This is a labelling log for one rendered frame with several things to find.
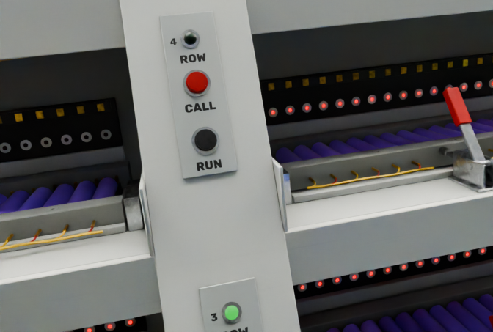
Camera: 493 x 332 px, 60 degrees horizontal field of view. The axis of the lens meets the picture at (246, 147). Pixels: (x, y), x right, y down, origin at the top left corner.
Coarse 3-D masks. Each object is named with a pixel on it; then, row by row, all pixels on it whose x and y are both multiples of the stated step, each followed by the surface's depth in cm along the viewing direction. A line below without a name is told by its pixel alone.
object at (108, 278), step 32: (32, 160) 45; (64, 160) 46; (96, 160) 46; (128, 192) 35; (128, 224) 34; (0, 256) 32; (32, 256) 32; (64, 256) 31; (96, 256) 31; (128, 256) 30; (0, 288) 28; (32, 288) 29; (64, 288) 29; (96, 288) 30; (128, 288) 30; (0, 320) 29; (32, 320) 29; (64, 320) 30; (96, 320) 30
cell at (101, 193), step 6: (102, 180) 42; (108, 180) 42; (114, 180) 43; (102, 186) 40; (108, 186) 40; (114, 186) 42; (96, 192) 39; (102, 192) 38; (108, 192) 39; (114, 192) 41; (96, 198) 37
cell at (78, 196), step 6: (78, 186) 41; (84, 186) 41; (90, 186) 42; (78, 192) 39; (84, 192) 39; (90, 192) 40; (72, 198) 38; (78, 198) 38; (84, 198) 38; (90, 198) 40
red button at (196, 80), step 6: (198, 72) 31; (186, 78) 31; (192, 78) 31; (198, 78) 31; (204, 78) 31; (186, 84) 31; (192, 84) 31; (198, 84) 31; (204, 84) 31; (192, 90) 31; (198, 90) 31; (204, 90) 31
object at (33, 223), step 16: (48, 208) 34; (64, 208) 34; (80, 208) 34; (96, 208) 34; (112, 208) 34; (0, 224) 33; (16, 224) 33; (32, 224) 33; (48, 224) 34; (64, 224) 34; (80, 224) 34; (96, 224) 34; (0, 240) 33; (32, 240) 32; (48, 240) 32
